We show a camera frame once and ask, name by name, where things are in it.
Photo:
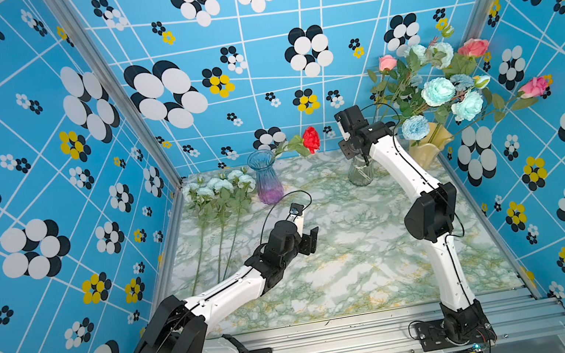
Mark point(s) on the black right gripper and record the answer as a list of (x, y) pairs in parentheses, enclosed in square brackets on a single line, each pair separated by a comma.
[(343, 146)]

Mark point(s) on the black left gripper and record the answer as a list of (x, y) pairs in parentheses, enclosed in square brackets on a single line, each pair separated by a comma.
[(310, 241)]

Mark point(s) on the blue purple ribbed glass vase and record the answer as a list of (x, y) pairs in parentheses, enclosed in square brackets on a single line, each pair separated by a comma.
[(270, 189)]

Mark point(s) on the teal flower branch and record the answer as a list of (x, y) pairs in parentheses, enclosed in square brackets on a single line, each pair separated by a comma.
[(221, 207), (244, 186), (201, 198)]

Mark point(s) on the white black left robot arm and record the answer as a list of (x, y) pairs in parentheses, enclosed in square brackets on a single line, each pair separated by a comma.
[(182, 325)]

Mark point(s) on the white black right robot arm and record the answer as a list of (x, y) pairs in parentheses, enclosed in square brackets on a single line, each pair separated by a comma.
[(430, 218)]

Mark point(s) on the clear glass vase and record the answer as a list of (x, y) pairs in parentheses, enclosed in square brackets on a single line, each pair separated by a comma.
[(361, 172)]

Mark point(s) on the yellow ceramic vase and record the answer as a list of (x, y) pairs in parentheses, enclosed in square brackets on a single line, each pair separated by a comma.
[(424, 152)]

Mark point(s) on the red rose stem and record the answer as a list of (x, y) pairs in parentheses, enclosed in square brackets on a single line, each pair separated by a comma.
[(304, 145)]

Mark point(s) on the mixed flower bouquet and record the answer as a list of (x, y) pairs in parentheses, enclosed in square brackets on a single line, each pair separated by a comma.
[(426, 87)]

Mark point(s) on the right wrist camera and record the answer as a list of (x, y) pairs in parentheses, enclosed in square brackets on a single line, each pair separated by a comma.
[(350, 120)]

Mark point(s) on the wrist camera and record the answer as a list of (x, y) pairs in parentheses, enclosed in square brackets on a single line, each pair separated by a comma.
[(350, 120), (296, 216)]

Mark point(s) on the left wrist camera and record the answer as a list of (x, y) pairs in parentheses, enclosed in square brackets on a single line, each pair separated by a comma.
[(296, 216)]

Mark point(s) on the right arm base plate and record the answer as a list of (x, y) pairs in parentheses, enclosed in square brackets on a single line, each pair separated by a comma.
[(433, 337)]

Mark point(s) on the left aluminium corner post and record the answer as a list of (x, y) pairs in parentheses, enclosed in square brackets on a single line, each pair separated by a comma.
[(68, 19)]

